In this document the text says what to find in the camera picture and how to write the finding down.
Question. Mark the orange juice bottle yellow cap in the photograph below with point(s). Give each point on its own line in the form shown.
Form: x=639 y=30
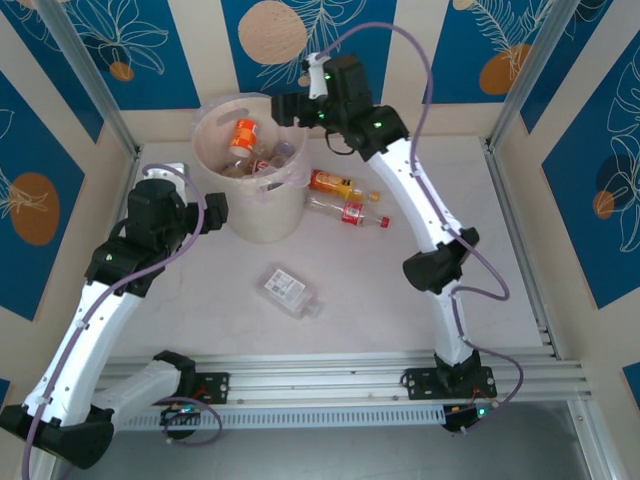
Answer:
x=327 y=182

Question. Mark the bottle orange white label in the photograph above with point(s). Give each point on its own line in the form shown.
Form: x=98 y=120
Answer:
x=243 y=136

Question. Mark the clear cola bottle red cap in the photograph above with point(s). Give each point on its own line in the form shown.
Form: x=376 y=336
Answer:
x=352 y=214

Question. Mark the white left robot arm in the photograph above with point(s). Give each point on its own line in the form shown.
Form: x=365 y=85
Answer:
x=80 y=340

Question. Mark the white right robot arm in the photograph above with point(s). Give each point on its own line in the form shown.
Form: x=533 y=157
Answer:
x=400 y=185

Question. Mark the clear plastic bin liner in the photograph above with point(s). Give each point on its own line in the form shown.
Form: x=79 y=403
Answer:
x=299 y=172

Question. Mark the cream wood-look waste bin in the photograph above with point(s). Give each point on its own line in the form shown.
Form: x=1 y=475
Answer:
x=260 y=215

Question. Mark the flat clear bottle white label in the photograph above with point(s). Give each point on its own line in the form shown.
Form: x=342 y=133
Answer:
x=282 y=287

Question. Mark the black controller board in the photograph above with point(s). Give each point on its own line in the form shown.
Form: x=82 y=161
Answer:
x=460 y=417
x=180 y=417

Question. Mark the aluminium side rail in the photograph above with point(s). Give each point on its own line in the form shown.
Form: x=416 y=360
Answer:
x=518 y=240
x=132 y=167

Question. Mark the aluminium frame post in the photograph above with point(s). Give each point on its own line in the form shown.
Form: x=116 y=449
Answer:
x=90 y=80
x=535 y=75

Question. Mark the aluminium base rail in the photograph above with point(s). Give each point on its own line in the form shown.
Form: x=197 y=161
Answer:
x=320 y=380

